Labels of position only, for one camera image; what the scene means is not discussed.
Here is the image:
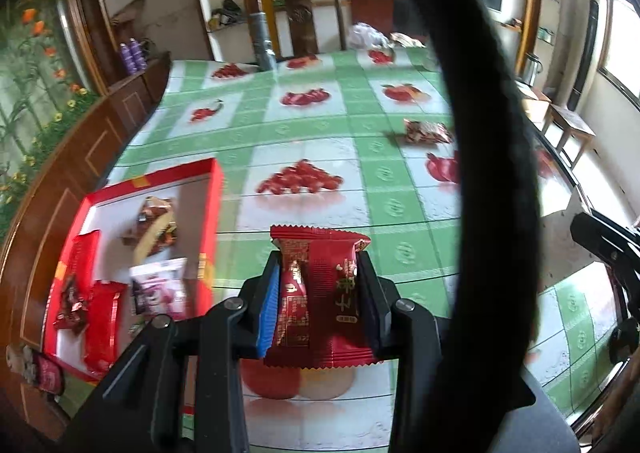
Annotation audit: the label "grey flashlight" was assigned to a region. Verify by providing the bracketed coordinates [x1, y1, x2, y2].
[250, 10, 277, 71]

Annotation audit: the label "dark red snack packet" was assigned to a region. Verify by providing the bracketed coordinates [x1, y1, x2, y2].
[262, 226, 388, 370]

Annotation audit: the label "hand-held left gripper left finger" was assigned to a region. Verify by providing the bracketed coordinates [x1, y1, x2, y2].
[65, 249, 282, 453]

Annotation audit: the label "black items on shelf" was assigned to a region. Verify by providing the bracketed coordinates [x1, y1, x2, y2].
[210, 0, 248, 29]

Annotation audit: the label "wooden stool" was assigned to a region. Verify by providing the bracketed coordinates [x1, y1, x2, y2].
[542, 103, 596, 169]

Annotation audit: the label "dark red pouch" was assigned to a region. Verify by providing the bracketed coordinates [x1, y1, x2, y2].
[32, 353, 66, 395]

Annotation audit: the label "metal kettle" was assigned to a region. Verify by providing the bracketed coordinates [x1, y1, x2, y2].
[522, 53, 546, 84]

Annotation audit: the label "window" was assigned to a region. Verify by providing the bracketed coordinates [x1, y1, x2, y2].
[600, 0, 640, 104]

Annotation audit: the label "tan snack packet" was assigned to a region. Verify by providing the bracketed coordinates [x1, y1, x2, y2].
[122, 218, 178, 256]

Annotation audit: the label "white standing air conditioner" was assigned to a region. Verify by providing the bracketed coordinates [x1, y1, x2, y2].
[567, 0, 613, 111]

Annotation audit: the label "small dark red packet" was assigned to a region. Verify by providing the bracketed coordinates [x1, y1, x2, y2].
[52, 273, 91, 331]

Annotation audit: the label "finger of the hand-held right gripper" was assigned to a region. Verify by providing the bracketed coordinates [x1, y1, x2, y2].
[571, 212, 640, 266]

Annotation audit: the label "brown paper bag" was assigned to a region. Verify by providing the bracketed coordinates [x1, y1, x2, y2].
[110, 0, 148, 26]

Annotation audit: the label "purple bottles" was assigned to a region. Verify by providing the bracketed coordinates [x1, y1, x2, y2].
[129, 38, 147, 72]

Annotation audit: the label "large red snack packet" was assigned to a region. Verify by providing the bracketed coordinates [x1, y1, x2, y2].
[82, 280, 128, 375]

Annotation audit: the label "flower wall poster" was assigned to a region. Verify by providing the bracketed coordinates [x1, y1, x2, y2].
[0, 0, 101, 214]

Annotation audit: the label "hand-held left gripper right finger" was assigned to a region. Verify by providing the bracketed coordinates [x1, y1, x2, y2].
[356, 251, 455, 364]

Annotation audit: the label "white plastic bag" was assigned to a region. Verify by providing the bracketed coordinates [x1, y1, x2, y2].
[347, 23, 391, 49]

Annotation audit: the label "thick black cable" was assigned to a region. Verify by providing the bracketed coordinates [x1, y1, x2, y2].
[400, 0, 543, 453]

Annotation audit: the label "beige packets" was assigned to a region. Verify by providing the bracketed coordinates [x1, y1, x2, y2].
[390, 32, 428, 48]

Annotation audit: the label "wooden cabinet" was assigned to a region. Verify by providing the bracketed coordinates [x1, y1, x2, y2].
[0, 53, 171, 439]

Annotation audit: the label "white snack packet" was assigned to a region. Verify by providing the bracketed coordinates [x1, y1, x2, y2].
[129, 258, 188, 321]

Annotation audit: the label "gold brown snack packet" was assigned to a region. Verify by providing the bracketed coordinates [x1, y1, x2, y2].
[402, 119, 455, 146]

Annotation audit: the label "red cardboard box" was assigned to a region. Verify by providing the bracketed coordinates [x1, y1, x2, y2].
[42, 158, 224, 384]

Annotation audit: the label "wooden chair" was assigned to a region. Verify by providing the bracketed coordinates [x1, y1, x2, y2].
[243, 0, 348, 59]

